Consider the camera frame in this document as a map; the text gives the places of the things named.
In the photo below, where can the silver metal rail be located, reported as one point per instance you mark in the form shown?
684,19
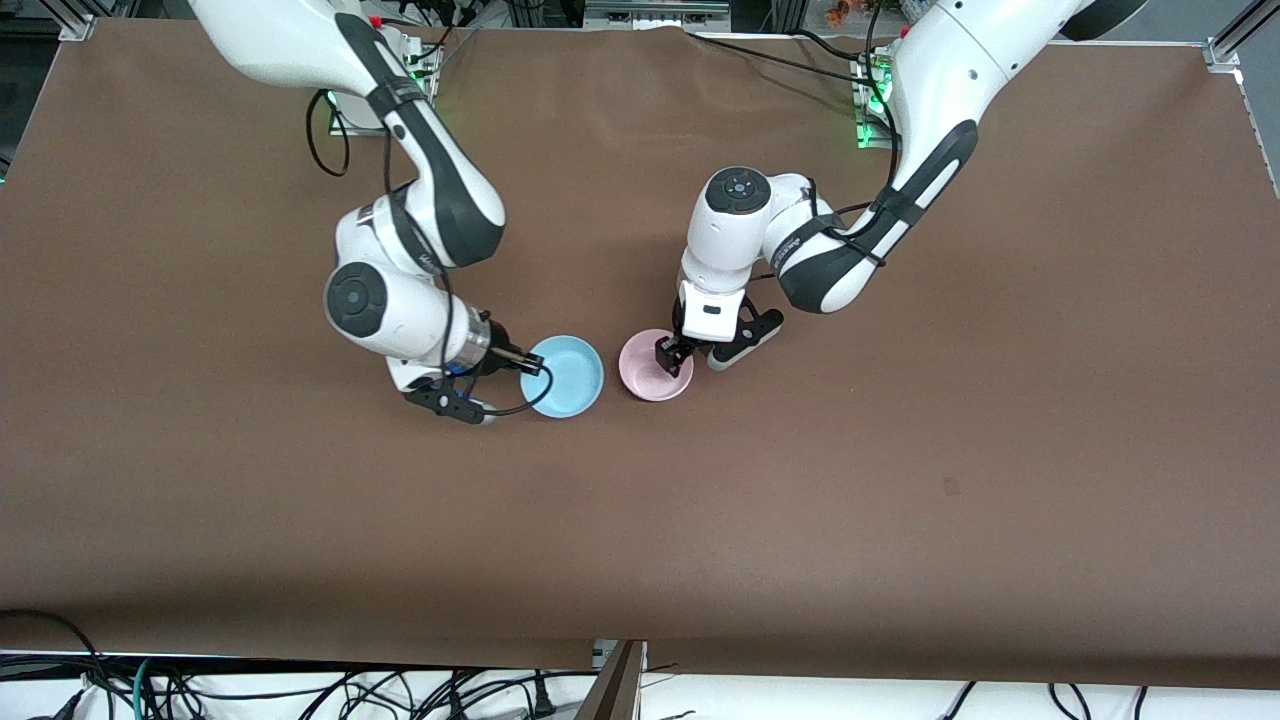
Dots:
655,12

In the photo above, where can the grey metal post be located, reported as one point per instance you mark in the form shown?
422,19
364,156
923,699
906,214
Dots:
612,690

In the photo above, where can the black power plug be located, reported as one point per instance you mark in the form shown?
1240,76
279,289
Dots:
543,698

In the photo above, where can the light blue bowl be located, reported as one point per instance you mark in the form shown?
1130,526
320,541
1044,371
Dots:
570,378

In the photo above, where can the left arm silver base plate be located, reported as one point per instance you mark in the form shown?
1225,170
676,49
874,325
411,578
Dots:
868,142

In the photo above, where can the right arm silver base plate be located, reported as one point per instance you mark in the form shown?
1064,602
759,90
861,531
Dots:
350,128

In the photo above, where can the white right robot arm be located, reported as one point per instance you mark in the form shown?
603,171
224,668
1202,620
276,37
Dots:
440,200

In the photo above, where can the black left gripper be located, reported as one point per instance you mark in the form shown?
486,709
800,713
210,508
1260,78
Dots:
668,352

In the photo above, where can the brown table cover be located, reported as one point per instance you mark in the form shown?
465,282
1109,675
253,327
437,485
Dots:
640,520

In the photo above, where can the orange object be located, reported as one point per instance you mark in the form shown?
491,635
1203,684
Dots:
838,12

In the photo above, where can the aluminium frame corner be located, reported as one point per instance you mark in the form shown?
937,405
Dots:
78,27
1225,50

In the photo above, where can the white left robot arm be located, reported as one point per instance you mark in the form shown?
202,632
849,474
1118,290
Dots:
930,90

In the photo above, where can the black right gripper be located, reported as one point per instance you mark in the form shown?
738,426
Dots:
502,351

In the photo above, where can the pink bowl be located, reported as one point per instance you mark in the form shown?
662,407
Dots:
645,375

